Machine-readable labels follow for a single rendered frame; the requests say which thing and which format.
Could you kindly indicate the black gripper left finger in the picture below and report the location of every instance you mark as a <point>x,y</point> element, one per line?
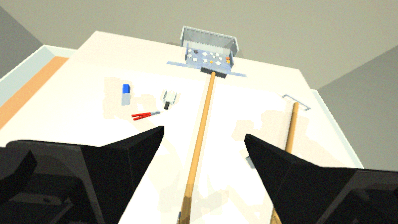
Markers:
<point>110,173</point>

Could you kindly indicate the red-handled pliers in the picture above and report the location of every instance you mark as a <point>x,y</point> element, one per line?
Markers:
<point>144,115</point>

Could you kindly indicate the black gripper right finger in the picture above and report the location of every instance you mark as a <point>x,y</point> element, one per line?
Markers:
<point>305,193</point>

